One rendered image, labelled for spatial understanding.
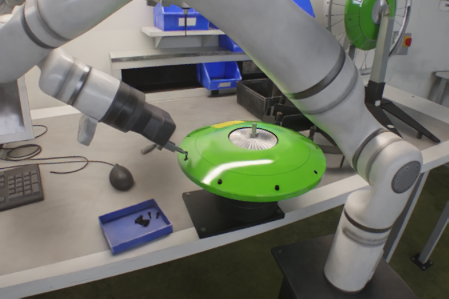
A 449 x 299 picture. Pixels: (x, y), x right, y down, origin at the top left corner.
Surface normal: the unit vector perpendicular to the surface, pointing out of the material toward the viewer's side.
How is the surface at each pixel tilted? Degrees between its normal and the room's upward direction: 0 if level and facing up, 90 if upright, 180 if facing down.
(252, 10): 110
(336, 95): 97
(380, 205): 92
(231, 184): 25
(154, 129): 79
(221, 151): 11
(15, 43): 105
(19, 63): 122
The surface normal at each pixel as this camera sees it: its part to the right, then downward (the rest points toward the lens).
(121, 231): 0.04, -0.90
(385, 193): -0.02, 0.48
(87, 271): 0.41, 0.41
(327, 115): -0.18, 0.81
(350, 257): -0.62, 0.31
